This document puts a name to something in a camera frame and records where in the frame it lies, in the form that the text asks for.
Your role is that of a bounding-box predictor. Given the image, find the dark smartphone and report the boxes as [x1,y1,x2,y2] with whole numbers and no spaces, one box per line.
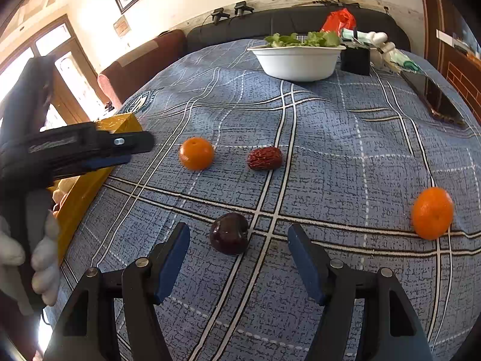
[400,71,468,130]

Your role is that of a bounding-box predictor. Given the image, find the green lettuce leaves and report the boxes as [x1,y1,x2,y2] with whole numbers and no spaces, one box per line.
[264,31,342,49]

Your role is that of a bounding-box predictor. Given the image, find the white green plastic bag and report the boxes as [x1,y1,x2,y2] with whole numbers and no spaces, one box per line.
[387,49,421,74]

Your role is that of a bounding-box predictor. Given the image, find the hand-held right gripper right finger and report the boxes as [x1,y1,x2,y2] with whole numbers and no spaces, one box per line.
[287,224,434,361]

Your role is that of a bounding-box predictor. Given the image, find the person's left hand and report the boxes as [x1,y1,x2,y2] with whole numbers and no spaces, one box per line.
[0,211,61,316]

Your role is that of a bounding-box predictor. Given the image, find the yellow box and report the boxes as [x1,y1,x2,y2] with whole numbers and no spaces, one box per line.
[47,113,143,267]

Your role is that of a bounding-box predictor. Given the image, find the white box on sill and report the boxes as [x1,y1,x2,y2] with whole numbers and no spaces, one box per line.
[436,28,464,46]

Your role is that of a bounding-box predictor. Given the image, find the blue plaid blanket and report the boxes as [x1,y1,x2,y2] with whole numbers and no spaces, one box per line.
[43,38,481,361]

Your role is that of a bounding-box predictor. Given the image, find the large mandarin orange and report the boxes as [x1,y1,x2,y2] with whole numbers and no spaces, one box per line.
[411,187,455,241]

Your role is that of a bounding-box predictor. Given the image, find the dark purple plum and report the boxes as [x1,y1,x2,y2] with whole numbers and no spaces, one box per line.
[209,212,250,255]

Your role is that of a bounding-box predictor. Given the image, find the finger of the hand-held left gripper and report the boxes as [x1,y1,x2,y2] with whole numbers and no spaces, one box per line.
[81,131,155,171]

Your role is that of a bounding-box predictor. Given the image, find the green white tube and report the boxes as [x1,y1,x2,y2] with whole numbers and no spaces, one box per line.
[341,28,371,42]

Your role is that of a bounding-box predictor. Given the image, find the small wall plaque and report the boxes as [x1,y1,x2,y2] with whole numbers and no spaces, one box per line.
[113,15,131,39]

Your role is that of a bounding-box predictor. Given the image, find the red plastic bag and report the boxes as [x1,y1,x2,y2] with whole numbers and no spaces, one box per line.
[319,8,357,34]

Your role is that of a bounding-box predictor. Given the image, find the brown wooden wall panel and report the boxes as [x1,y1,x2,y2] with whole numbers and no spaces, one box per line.
[415,0,481,121]

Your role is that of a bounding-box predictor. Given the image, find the white bowl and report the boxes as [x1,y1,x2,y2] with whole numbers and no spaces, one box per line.
[247,44,347,82]

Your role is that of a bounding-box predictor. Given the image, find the small mandarin orange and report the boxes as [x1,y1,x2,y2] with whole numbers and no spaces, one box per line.
[179,137,215,171]

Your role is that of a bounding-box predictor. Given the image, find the wrinkled red date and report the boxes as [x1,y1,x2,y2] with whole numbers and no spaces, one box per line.
[247,146,283,171]

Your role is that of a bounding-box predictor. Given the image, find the wooden glass door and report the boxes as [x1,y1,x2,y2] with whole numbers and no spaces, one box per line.
[0,13,109,128]

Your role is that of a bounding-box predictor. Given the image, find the black box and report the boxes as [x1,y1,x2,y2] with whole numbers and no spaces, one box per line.
[340,45,372,76]

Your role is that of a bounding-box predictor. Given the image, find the black sofa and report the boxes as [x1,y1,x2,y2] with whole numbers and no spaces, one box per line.
[186,5,412,53]

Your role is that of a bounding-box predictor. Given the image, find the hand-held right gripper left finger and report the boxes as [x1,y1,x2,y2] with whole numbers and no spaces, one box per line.
[43,223,191,361]

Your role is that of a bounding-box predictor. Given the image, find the brown armchair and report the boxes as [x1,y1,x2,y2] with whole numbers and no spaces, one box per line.
[98,29,187,111]

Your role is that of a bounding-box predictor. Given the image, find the white plush toy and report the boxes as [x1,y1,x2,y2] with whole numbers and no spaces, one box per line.
[366,31,399,64]

